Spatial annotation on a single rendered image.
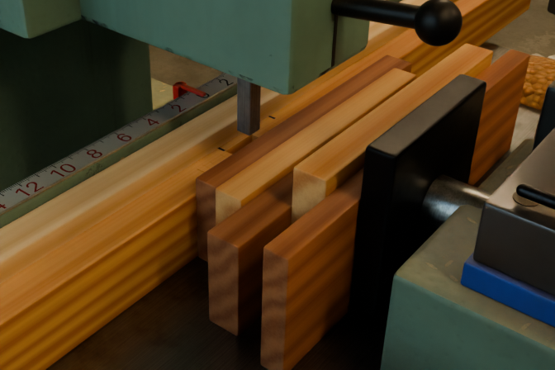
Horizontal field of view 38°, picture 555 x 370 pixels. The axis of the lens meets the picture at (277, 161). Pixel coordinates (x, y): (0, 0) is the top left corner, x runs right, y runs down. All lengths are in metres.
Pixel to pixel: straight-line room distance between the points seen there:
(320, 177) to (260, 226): 0.03
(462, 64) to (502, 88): 0.03
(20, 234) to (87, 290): 0.04
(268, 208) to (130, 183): 0.07
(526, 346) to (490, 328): 0.01
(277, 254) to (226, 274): 0.05
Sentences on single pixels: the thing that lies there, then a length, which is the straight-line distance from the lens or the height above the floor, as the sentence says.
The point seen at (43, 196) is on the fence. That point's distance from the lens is 0.38.
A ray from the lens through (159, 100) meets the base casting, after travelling 0.78.
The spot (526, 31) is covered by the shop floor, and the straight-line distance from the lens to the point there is 3.13.
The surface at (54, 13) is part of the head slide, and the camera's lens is 0.43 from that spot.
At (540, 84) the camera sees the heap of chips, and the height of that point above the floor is 0.91.
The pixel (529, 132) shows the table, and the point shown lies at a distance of 0.56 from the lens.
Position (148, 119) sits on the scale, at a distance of 0.43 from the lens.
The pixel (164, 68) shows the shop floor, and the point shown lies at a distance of 2.66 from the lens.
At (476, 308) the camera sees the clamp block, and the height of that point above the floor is 0.96.
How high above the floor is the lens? 1.17
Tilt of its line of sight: 33 degrees down
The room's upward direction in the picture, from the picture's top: 2 degrees clockwise
